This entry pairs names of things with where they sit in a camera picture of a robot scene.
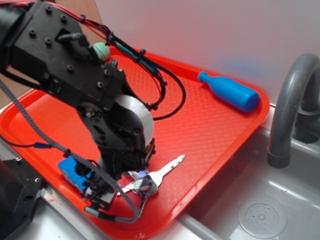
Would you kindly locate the blue sponge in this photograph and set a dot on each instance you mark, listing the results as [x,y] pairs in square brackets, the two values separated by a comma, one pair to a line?
[76,175]

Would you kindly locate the silver key bunch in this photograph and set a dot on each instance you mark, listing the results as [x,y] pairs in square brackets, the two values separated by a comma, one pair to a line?
[148,185]

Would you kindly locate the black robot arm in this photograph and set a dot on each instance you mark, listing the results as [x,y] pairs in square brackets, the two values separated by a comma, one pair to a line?
[44,48]

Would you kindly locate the blue plastic bottle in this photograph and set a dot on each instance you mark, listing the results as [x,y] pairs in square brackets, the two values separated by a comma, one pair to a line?
[232,92]

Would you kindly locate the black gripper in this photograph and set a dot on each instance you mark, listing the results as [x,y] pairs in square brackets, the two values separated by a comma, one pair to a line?
[115,162]

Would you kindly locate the grey plastic sink basin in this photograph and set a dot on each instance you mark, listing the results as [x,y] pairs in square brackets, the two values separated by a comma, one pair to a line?
[250,200]

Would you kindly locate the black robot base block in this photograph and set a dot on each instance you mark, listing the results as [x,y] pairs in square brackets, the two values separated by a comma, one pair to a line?
[20,189]

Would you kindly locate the red plastic tray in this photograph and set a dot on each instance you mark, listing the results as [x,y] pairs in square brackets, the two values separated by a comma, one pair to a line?
[207,131]

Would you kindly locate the grey sink faucet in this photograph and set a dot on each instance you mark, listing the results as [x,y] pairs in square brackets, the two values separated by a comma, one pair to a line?
[297,112]

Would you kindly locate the green rubber ball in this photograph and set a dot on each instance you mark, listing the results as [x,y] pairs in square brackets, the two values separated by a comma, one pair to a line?
[102,50]

